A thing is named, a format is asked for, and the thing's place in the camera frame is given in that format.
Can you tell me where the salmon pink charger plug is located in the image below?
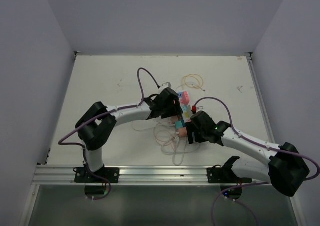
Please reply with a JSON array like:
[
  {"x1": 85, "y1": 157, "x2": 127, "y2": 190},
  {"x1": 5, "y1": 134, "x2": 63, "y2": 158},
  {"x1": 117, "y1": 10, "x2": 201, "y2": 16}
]
[{"x1": 177, "y1": 127, "x2": 188, "y2": 138}]

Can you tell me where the white power strip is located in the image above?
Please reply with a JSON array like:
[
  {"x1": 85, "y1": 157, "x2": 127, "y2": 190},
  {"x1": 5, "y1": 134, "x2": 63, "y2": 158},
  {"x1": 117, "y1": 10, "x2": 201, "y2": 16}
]
[{"x1": 177, "y1": 91, "x2": 193, "y2": 124}]

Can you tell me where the teal charger plug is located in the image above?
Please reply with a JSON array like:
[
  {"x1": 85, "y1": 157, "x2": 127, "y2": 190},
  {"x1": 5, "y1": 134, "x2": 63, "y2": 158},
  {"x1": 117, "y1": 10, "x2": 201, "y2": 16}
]
[{"x1": 174, "y1": 120, "x2": 186, "y2": 130}]

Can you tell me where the brown pink charger plug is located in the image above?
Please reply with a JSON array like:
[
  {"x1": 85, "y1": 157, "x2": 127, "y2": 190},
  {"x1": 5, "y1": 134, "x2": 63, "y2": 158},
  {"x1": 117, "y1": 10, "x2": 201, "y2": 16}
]
[{"x1": 168, "y1": 116, "x2": 179, "y2": 126}]

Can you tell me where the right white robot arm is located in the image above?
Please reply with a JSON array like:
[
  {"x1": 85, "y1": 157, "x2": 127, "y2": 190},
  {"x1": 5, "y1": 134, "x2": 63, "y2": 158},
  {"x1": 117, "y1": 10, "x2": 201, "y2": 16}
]
[{"x1": 186, "y1": 111, "x2": 310, "y2": 197}]

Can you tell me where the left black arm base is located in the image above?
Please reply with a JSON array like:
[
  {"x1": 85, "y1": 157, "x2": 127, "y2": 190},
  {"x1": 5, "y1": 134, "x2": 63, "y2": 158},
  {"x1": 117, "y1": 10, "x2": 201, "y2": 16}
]
[{"x1": 73, "y1": 166, "x2": 120, "y2": 184}]

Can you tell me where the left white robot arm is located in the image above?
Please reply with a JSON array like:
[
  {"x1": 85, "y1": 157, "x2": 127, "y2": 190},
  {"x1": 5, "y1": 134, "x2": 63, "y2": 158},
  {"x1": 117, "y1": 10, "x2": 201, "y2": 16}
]
[{"x1": 75, "y1": 87, "x2": 183, "y2": 183}]

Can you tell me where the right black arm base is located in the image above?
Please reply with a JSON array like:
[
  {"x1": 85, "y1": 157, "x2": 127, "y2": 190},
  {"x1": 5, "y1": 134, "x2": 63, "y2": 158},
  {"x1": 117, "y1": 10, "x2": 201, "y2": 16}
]
[{"x1": 206, "y1": 165, "x2": 253, "y2": 184}]

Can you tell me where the pink flat plug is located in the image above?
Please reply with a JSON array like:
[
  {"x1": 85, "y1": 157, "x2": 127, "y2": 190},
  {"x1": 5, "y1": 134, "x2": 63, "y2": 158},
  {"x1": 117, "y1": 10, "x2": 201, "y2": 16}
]
[{"x1": 179, "y1": 91, "x2": 190, "y2": 106}]

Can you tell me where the white power strip cord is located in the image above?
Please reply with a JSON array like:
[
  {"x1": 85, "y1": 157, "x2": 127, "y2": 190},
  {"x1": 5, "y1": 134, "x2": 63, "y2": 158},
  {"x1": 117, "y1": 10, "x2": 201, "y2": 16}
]
[{"x1": 161, "y1": 135, "x2": 201, "y2": 166}]

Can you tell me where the pink usb cable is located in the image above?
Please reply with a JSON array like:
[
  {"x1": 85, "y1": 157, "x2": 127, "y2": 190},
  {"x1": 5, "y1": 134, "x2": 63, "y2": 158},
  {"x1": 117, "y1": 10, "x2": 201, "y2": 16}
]
[{"x1": 153, "y1": 124, "x2": 181, "y2": 148}]

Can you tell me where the white usb cable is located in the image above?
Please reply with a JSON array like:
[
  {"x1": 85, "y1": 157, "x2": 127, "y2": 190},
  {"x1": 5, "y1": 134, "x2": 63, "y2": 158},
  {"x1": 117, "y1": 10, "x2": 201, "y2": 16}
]
[{"x1": 131, "y1": 119, "x2": 173, "y2": 133}]

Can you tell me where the yellow usb cable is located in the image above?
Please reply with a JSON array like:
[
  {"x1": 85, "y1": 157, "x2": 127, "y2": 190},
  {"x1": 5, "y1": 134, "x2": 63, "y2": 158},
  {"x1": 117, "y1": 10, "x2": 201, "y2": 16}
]
[{"x1": 181, "y1": 73, "x2": 207, "y2": 92}]

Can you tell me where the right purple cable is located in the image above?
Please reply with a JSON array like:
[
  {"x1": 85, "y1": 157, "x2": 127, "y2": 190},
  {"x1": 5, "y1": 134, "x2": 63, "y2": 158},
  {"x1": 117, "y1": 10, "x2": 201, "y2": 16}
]
[{"x1": 194, "y1": 96, "x2": 320, "y2": 226}]

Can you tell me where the aluminium frame rail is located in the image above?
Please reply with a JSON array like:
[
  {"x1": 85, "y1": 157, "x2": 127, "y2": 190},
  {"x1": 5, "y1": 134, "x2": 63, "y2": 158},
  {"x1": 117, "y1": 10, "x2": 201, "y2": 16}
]
[{"x1": 32, "y1": 165, "x2": 270, "y2": 186}]

